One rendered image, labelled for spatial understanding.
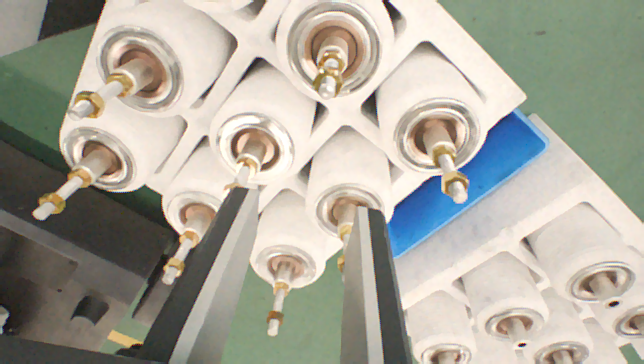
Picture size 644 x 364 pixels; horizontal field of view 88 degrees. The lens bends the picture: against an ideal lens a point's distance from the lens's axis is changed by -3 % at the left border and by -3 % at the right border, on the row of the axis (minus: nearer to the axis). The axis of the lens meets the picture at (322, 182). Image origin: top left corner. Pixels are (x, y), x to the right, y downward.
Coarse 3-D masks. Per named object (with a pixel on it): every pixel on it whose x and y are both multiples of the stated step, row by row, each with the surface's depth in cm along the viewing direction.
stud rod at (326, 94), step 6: (330, 60) 23; (330, 66) 22; (336, 66) 23; (324, 78) 21; (330, 78) 20; (324, 84) 20; (330, 84) 20; (318, 90) 20; (324, 90) 20; (330, 90) 20; (324, 96) 20; (330, 96) 20
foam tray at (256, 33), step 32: (128, 0) 33; (256, 0) 40; (288, 0) 32; (384, 0) 41; (416, 0) 31; (256, 32) 34; (416, 32) 32; (448, 32) 32; (480, 64) 34; (224, 96) 38; (480, 96) 38; (512, 96) 35; (192, 128) 40; (320, 128) 39; (160, 192) 46
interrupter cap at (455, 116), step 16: (416, 112) 29; (432, 112) 29; (448, 112) 29; (464, 112) 29; (400, 128) 30; (416, 128) 30; (448, 128) 30; (464, 128) 30; (400, 144) 31; (416, 144) 31; (464, 144) 31; (400, 160) 32; (416, 160) 32; (464, 160) 32
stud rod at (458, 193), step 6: (444, 156) 27; (444, 162) 27; (450, 162) 27; (444, 168) 26; (450, 168) 26; (444, 174) 26; (450, 186) 24; (456, 186) 24; (462, 186) 24; (450, 192) 24; (456, 192) 24; (462, 192) 23; (456, 198) 24; (462, 198) 24
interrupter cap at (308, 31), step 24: (336, 0) 25; (312, 24) 26; (336, 24) 26; (360, 24) 26; (288, 48) 27; (312, 48) 27; (360, 48) 27; (312, 72) 28; (360, 72) 28; (336, 96) 29
